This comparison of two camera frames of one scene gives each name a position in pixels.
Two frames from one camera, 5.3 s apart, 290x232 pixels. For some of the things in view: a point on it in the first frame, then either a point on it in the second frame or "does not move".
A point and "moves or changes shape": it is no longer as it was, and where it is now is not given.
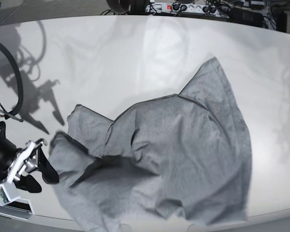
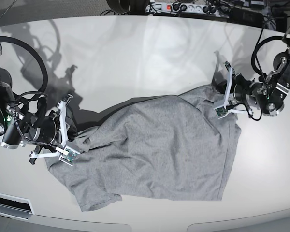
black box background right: [245, 15] does not move
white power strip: [189, 7] does not move
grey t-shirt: [183, 159] moves or changes shape
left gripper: [28, 158] → [42, 131]
